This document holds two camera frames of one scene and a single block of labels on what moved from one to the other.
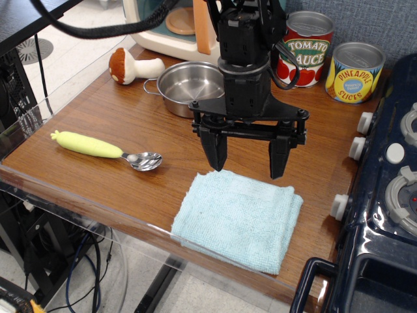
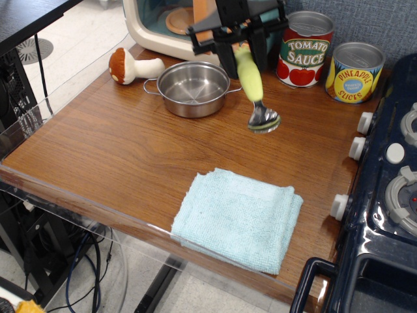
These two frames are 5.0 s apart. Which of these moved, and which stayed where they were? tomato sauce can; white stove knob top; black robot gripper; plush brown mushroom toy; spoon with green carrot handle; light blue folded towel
Moved: spoon with green carrot handle; black robot gripper
Stayed: light blue folded towel; plush brown mushroom toy; tomato sauce can; white stove knob top
